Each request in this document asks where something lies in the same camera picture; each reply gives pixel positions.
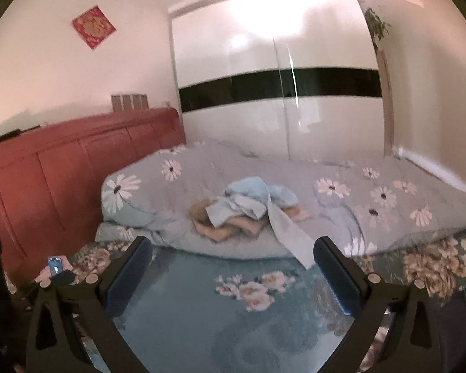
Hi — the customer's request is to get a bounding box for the red leather headboard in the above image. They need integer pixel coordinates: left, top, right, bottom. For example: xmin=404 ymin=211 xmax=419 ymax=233
xmin=0 ymin=108 xmax=185 ymax=285

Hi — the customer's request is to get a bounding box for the tan beige garment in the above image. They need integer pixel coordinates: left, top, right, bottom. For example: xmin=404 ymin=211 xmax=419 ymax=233
xmin=188 ymin=198 xmax=312 ymax=243

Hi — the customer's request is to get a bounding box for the grey wall switch panel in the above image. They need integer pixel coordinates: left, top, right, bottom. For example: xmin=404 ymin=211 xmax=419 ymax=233
xmin=111 ymin=94 xmax=149 ymax=112

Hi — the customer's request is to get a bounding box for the light blue garment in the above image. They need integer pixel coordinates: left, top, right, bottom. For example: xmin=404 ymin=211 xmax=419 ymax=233
xmin=206 ymin=177 xmax=315 ymax=269

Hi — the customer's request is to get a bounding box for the white wardrobe black stripe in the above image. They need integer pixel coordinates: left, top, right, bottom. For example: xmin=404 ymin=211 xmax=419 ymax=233
xmin=171 ymin=0 xmax=386 ymax=161

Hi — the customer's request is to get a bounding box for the green potted plant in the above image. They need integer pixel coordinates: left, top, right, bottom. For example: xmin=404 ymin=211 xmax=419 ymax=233
xmin=363 ymin=8 xmax=391 ymax=51

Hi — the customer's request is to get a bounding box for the grey daisy print quilt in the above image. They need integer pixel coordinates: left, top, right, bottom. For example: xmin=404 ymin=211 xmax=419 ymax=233
xmin=96 ymin=140 xmax=466 ymax=265

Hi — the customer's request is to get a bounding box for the red square wall decoration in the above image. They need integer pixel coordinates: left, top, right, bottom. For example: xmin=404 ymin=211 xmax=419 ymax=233
xmin=71 ymin=5 xmax=116 ymax=50

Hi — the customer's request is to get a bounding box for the pink knitted cloth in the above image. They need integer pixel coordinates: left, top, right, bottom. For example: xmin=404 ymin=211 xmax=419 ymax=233
xmin=34 ymin=264 xmax=73 ymax=283

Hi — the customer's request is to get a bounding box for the smartphone with lit screen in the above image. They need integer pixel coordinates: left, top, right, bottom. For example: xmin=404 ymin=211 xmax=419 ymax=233
xmin=48 ymin=256 xmax=65 ymax=276

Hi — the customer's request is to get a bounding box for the teal floral bed sheet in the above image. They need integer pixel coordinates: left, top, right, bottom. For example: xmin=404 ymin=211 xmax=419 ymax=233
xmin=70 ymin=230 xmax=466 ymax=372

